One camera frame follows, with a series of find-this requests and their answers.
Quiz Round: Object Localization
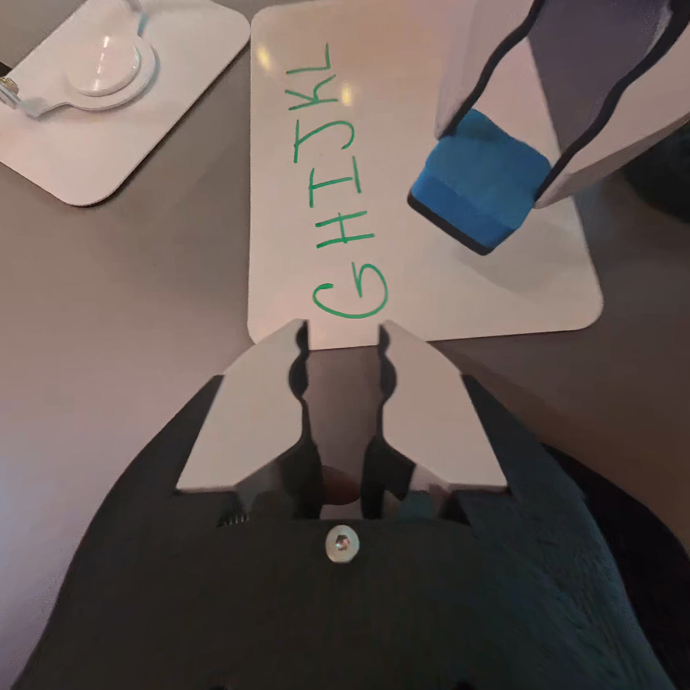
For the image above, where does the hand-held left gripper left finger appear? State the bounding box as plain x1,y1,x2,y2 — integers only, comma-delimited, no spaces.
175,318,324,521

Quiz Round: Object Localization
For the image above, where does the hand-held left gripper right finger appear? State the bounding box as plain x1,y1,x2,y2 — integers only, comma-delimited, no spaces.
361,319,510,519

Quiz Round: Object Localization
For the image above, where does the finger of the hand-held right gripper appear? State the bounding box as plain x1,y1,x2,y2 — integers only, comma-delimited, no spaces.
531,0,690,211
434,0,545,141

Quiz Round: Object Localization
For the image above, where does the blue whiteboard eraser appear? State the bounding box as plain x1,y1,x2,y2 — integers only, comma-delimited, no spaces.
407,108,553,257

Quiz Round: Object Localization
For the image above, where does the white whiteboard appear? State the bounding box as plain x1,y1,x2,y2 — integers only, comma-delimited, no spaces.
247,0,604,351

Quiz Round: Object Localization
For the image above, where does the person's dark clothing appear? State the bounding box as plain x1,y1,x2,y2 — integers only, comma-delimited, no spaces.
539,442,690,690

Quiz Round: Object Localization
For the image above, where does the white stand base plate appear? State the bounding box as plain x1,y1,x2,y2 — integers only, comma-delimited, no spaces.
0,0,252,207

